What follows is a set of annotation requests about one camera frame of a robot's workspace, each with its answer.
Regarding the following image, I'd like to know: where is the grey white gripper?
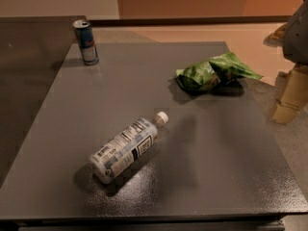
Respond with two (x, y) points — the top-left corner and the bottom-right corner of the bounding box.
(263, 0), (308, 124)

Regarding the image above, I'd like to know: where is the green rice chip bag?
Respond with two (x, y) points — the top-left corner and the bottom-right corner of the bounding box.
(176, 52), (263, 92)

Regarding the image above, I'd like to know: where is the blue silver redbull can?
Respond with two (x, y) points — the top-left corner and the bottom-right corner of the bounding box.
(72, 19), (99, 65)

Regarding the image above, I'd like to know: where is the clear plastic water bottle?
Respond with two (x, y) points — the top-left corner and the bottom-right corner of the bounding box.
(90, 112), (168, 185)

